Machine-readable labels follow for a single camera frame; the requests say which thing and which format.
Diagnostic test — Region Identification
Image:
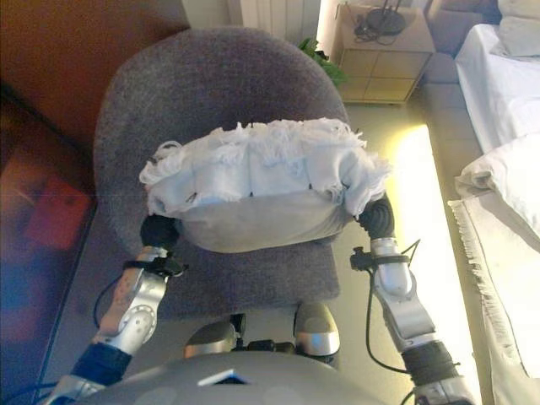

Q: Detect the white radiator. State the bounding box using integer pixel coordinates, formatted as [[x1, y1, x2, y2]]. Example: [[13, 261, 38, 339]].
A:
[[240, 0, 320, 43]]

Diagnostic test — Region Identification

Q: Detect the black round lamp base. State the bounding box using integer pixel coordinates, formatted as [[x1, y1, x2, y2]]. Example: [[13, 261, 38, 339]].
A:
[[364, 0, 407, 37]]

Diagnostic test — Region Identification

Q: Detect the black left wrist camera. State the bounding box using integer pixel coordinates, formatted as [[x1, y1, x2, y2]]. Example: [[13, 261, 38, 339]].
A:
[[155, 255, 190, 278]]

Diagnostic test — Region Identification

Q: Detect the black cord bundle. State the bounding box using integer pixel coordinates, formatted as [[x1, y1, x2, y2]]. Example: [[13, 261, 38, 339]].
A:
[[353, 14, 397, 46]]

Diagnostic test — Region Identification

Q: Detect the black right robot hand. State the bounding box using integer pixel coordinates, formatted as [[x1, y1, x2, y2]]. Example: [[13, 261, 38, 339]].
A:
[[357, 197, 396, 242]]

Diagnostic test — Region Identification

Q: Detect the grey fabric armchair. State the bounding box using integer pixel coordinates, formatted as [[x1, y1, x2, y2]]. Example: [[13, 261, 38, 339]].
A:
[[93, 25, 351, 321]]

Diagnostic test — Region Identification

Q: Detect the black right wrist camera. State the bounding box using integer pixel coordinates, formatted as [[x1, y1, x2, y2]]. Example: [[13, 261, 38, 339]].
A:
[[349, 247, 372, 272]]

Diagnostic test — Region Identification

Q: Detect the white sheet covered bed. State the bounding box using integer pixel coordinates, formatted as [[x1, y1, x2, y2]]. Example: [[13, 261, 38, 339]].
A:
[[454, 23, 540, 153]]

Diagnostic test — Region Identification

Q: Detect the dark glossy panel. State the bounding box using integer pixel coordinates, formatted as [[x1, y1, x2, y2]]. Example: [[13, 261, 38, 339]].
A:
[[0, 84, 98, 368]]

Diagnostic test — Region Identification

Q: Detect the cream fringed throw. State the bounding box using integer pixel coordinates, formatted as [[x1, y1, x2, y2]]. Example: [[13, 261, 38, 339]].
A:
[[446, 189, 540, 405]]

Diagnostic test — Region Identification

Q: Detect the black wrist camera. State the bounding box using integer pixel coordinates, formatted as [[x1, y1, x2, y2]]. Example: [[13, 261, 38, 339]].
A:
[[349, 247, 372, 272], [155, 255, 190, 278]]

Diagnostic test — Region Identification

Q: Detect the silver right robot leg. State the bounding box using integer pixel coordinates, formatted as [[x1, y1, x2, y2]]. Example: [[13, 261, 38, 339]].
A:
[[293, 301, 341, 359]]

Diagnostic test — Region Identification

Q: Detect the grey robot torso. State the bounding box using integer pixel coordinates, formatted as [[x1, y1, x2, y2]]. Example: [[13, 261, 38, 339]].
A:
[[71, 339, 423, 405]]

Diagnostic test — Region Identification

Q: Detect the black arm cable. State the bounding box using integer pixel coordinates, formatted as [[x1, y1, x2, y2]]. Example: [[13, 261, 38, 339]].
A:
[[364, 267, 413, 375], [93, 278, 127, 328]]

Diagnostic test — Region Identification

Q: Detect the large white pillow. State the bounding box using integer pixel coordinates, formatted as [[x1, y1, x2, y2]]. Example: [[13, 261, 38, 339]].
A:
[[454, 134, 540, 250]]

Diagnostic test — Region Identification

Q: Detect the grey upholstered furniture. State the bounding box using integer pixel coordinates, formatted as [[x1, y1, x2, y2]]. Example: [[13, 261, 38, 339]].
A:
[[425, 0, 503, 58]]

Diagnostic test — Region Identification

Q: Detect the silver robot leg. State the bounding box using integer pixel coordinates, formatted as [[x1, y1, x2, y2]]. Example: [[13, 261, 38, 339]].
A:
[[293, 301, 341, 359], [183, 314, 246, 359]]

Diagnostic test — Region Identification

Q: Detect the white fringed cushion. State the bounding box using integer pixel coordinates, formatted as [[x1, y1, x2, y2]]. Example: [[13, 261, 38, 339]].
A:
[[138, 119, 392, 254]]

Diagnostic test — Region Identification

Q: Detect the pale square pillow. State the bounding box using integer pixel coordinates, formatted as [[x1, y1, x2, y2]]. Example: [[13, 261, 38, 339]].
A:
[[497, 15, 540, 58]]

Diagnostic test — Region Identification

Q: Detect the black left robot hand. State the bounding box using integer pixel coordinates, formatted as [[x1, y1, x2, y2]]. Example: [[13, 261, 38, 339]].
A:
[[139, 213, 183, 251]]

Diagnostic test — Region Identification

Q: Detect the silver left robot leg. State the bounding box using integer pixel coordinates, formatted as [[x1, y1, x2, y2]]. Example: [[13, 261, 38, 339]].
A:
[[183, 314, 246, 359]]

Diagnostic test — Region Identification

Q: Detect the beige wooden cabinet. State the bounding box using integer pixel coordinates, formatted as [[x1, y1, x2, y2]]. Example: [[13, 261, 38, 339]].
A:
[[328, 3, 436, 106]]

